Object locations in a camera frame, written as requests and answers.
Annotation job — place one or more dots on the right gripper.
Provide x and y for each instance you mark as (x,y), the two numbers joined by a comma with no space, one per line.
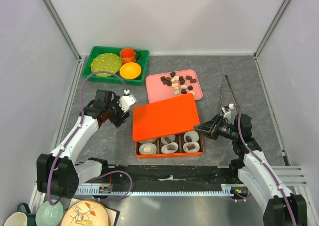
(210,128)

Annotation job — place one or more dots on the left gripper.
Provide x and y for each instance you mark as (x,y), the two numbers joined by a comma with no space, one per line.
(119,120)

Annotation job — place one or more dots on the dark oval chocolate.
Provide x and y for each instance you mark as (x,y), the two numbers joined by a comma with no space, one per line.
(188,139)

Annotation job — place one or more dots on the orange chocolate box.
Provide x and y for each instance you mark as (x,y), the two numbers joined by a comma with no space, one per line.
(180,152)

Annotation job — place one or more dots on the orange box lid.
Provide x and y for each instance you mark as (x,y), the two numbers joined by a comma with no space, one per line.
(171,116)

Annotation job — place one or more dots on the brown rectangular chocolate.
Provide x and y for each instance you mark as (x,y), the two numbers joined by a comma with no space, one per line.
(171,147)

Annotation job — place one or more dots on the metal tongs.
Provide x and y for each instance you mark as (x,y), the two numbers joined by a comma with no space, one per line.
(226,81)

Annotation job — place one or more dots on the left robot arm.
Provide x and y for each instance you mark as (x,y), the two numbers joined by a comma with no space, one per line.
(57,173)

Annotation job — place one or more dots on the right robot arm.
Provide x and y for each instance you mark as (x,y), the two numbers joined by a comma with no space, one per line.
(279,205)

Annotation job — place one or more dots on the white paper cup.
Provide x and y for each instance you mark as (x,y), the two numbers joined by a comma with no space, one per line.
(197,149)
(165,151)
(148,145)
(148,141)
(193,134)
(172,138)

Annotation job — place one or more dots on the orange bowl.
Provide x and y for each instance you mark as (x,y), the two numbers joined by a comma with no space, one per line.
(130,70)

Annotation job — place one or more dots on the pink tray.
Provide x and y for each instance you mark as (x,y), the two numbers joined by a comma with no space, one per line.
(162,86)

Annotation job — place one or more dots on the green plastic bin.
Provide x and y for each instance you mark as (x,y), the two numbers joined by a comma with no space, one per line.
(107,78)

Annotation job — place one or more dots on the green dotted plate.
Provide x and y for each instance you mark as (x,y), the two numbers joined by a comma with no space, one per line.
(106,62)

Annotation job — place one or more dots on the orange mug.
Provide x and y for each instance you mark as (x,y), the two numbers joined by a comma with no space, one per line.
(128,55)

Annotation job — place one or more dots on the painted bird plate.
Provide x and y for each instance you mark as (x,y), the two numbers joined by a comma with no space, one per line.
(86,213)

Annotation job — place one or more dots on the celadon bowl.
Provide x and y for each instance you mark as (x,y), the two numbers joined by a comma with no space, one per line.
(48,215)

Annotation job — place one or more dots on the white green mug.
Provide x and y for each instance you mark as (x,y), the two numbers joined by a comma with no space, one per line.
(22,216)

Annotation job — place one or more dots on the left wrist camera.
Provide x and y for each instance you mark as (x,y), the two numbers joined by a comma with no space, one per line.
(126,101)

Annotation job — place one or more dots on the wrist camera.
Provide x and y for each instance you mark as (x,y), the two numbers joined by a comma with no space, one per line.
(226,111)
(126,101)

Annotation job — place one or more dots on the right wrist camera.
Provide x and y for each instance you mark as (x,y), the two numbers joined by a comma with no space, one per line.
(226,111)

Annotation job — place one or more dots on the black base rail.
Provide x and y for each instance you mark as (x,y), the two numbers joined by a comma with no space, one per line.
(160,179)

